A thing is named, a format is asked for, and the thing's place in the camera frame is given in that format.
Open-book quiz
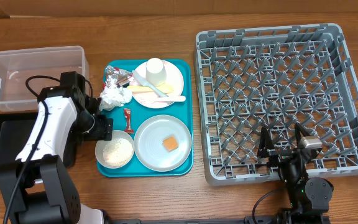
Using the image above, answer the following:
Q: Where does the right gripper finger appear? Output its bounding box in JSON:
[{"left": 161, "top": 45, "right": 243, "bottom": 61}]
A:
[
  {"left": 295, "top": 123, "right": 311, "bottom": 148},
  {"left": 257, "top": 126, "right": 275, "bottom": 158}
]

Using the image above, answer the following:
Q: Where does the small grey bowl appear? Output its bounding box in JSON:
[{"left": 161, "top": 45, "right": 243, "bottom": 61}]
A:
[{"left": 95, "top": 130, "right": 135, "bottom": 169}]

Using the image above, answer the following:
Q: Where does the white rice pile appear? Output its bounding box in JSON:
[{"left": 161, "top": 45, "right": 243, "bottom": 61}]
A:
[{"left": 103, "top": 138, "right": 134, "bottom": 167}]

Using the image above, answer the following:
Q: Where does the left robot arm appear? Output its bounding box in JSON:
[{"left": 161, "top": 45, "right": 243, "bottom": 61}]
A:
[{"left": 0, "top": 71, "right": 113, "bottom": 223}]

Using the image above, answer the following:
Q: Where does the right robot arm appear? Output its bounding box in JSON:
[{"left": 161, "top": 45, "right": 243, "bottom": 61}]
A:
[{"left": 252, "top": 123, "right": 334, "bottom": 223}]

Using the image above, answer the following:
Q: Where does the grey dishwasher rack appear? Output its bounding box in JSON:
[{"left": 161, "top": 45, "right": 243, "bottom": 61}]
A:
[{"left": 195, "top": 23, "right": 358, "bottom": 186}]

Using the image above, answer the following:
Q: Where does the red sauce packet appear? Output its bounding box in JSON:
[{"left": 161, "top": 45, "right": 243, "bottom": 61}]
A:
[{"left": 124, "top": 108, "right": 134, "bottom": 134}]

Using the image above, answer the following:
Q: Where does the crumpled white napkin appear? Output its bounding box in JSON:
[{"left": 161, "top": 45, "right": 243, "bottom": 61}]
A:
[{"left": 99, "top": 87, "right": 132, "bottom": 111}]

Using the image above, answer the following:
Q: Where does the grey round plate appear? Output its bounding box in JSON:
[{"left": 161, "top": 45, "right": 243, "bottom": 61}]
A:
[{"left": 134, "top": 115, "right": 192, "bottom": 172}]

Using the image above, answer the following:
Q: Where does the crumpled foil wrapper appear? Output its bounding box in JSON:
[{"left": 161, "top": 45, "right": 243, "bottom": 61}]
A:
[{"left": 104, "top": 65, "right": 133, "bottom": 88}]

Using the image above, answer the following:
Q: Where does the pink plastic fork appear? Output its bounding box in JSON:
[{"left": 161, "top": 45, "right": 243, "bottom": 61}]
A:
[{"left": 139, "top": 96, "right": 186, "bottom": 103}]

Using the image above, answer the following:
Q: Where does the teal serving tray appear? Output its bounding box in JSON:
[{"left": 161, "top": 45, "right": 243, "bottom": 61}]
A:
[{"left": 97, "top": 59, "right": 193, "bottom": 177}]

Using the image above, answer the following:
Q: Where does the light blue plastic knife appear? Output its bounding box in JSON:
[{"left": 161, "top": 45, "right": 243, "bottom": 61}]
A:
[{"left": 132, "top": 70, "right": 168, "bottom": 97}]

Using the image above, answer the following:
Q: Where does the orange food cube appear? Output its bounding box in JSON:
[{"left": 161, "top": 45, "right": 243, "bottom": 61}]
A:
[{"left": 162, "top": 135, "right": 179, "bottom": 152}]

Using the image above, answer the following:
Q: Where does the white plate with cutlery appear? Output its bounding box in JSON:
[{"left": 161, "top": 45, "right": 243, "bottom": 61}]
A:
[{"left": 129, "top": 60, "right": 185, "bottom": 109}]

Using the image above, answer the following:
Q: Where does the yellow plastic spoon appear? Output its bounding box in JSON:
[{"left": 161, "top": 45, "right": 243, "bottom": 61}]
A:
[{"left": 127, "top": 84, "right": 174, "bottom": 94}]

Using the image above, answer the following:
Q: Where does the white paper cup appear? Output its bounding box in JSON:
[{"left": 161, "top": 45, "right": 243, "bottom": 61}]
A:
[{"left": 146, "top": 58, "right": 167, "bottom": 86}]

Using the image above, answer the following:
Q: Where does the black plastic tray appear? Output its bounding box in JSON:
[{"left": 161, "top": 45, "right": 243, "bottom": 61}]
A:
[{"left": 0, "top": 112, "right": 37, "bottom": 167}]

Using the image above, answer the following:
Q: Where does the clear plastic bin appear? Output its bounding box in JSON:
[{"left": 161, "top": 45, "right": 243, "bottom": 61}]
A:
[{"left": 0, "top": 46, "right": 90, "bottom": 112}]

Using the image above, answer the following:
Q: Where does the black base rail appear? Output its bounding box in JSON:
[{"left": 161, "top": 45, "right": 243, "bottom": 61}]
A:
[{"left": 106, "top": 216, "right": 279, "bottom": 224}]

